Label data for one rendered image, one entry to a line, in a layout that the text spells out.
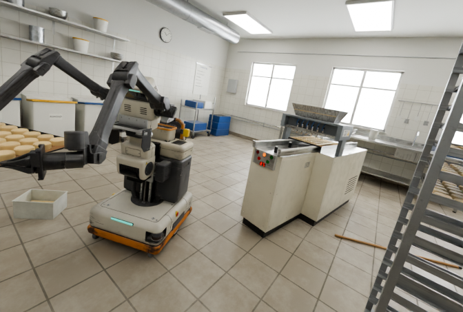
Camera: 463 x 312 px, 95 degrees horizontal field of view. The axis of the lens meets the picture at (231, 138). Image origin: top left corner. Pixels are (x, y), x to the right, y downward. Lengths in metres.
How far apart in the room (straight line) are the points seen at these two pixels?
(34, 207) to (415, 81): 6.15
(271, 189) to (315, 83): 4.30
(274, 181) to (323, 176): 0.71
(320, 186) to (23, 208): 2.75
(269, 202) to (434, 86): 4.47
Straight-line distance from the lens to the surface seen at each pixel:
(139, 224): 1.81
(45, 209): 2.46
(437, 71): 5.82
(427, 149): 1.50
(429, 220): 1.14
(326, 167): 2.50
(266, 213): 2.13
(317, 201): 2.62
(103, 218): 1.97
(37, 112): 4.15
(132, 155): 1.71
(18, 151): 0.97
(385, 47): 5.90
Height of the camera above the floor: 1.30
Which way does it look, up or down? 12 degrees down
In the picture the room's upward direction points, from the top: 10 degrees clockwise
